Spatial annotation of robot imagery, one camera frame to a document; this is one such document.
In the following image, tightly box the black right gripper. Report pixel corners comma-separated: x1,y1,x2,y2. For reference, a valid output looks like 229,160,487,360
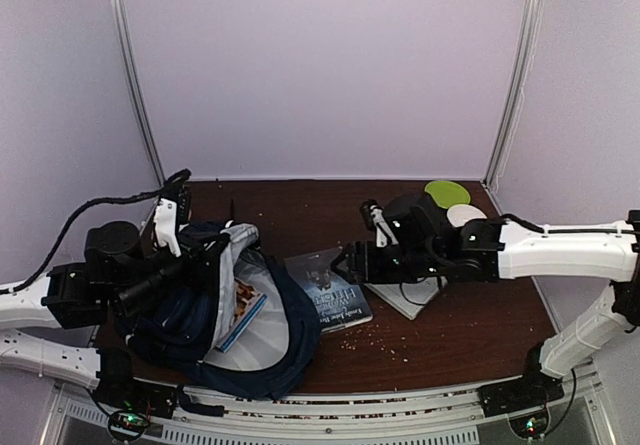
331,241,443,285

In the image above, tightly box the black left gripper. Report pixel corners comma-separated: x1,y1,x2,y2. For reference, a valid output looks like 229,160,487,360
114,232,229,319

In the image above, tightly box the pale green notebook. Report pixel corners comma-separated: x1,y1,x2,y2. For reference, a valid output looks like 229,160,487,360
364,277,447,321

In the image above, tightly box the dog picture book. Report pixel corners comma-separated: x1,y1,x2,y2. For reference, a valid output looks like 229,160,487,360
216,279,268,353

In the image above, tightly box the navy blue backpack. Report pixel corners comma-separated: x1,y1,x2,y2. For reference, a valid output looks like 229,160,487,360
115,221,320,400

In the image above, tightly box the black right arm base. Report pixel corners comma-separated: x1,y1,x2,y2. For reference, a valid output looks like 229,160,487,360
477,342,564,417

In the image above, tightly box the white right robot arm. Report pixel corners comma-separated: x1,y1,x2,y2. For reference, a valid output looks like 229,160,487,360
331,192,639,407

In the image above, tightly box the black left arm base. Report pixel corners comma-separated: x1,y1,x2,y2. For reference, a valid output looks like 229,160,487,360
92,348,177,419

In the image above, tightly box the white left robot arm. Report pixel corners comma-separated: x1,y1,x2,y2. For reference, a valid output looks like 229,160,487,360
1,169,228,409

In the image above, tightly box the white bowl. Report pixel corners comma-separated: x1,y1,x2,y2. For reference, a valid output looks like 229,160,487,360
446,204,487,228

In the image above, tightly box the green plate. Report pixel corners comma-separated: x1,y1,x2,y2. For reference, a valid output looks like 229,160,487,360
424,180,471,209

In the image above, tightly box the dark Wuthering Heights book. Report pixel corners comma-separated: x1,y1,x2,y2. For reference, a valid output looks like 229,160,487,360
284,247,373,334

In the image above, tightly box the aluminium front rail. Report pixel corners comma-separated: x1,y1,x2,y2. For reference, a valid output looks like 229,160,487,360
39,362,622,444

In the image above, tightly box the aluminium frame post right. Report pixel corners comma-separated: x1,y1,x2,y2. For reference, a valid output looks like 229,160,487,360
483,0,544,191

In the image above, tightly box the aluminium frame post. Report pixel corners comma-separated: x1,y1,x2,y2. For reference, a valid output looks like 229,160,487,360
109,0,165,184
483,0,544,191

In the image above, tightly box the aluminium frame post left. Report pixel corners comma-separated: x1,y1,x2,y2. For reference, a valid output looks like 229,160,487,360
109,0,165,184

